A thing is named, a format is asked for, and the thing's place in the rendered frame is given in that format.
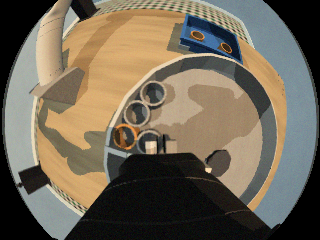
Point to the blue tray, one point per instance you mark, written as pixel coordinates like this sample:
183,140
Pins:
214,36

